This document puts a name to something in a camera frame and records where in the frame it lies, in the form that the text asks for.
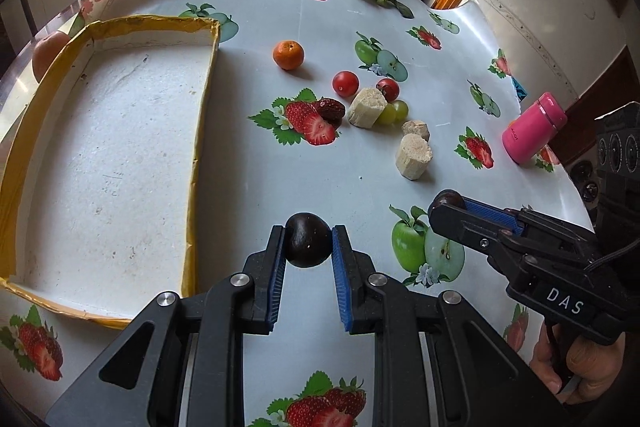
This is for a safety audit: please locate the orange tangerine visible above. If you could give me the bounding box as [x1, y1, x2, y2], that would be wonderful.
[272, 40, 305, 72]

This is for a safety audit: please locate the pink thermos bottle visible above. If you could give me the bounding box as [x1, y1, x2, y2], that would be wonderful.
[501, 92, 567, 165]

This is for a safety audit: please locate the red apple behind tray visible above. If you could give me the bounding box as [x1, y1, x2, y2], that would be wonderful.
[32, 30, 70, 82]

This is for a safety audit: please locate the dark appliance with dials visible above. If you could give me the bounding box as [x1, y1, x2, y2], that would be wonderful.
[570, 101, 639, 228]

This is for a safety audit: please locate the red cherry tomato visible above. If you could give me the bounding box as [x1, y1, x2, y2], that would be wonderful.
[375, 78, 400, 103]
[332, 70, 359, 98]

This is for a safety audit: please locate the green grape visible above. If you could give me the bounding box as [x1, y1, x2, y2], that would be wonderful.
[376, 100, 409, 126]

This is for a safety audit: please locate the yellow-rimmed white foam tray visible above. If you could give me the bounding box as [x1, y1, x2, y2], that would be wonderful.
[1, 15, 220, 329]

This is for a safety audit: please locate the dark purple plum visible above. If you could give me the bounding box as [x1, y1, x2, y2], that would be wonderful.
[283, 212, 333, 269]

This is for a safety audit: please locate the person's right hand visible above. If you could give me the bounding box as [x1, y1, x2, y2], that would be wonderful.
[529, 323, 626, 404]

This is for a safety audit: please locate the dried red date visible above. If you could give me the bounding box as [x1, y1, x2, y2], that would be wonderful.
[311, 98, 346, 129]

